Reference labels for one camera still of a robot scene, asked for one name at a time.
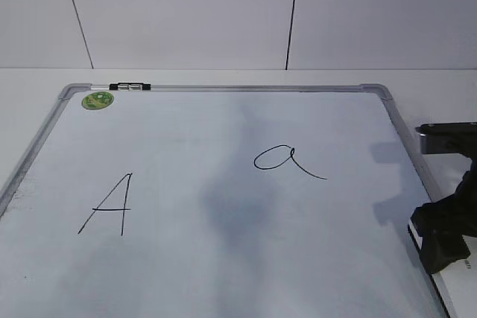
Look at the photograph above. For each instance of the black silver board clip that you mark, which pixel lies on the black silver board clip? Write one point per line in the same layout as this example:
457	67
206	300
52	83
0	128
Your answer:
129	86

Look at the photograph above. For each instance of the round green magnet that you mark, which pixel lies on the round green magnet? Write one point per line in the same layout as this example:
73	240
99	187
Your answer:
97	100

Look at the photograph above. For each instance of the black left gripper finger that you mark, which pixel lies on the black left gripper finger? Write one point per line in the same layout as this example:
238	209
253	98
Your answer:
444	224

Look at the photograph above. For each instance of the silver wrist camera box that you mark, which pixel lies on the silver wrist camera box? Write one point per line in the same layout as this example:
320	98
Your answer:
447	138

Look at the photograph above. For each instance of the white whiteboard eraser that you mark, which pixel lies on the white whiteboard eraser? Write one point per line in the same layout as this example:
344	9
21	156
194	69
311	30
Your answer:
456	285

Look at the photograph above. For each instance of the aluminium framed whiteboard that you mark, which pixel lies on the aluminium framed whiteboard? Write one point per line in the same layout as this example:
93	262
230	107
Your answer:
216	203

